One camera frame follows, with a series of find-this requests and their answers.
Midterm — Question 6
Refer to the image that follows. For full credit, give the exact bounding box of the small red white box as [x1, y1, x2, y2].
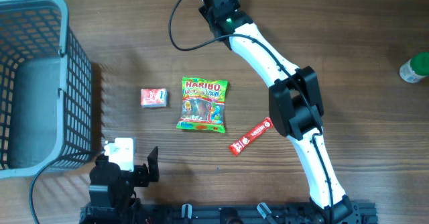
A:
[141, 89, 168, 108]

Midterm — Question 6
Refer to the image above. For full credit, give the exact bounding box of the black aluminium mounting rail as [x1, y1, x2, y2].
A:
[80, 202, 379, 224]

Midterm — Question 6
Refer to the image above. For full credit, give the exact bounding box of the green lid small jar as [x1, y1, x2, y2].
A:
[400, 52, 429, 83]

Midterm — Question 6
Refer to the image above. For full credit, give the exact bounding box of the red Nescafe coffee stick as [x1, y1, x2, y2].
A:
[229, 117, 273, 156]

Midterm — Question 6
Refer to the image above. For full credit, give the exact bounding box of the Haribo gummy candy bag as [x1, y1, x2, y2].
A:
[176, 77, 228, 133]

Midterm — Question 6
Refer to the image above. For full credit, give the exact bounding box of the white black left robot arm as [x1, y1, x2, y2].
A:
[79, 147, 160, 224]

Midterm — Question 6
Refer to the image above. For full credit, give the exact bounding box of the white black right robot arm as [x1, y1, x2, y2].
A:
[200, 0, 353, 223]

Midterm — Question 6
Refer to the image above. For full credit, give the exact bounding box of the grey plastic shopping basket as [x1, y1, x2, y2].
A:
[1, 0, 93, 179]

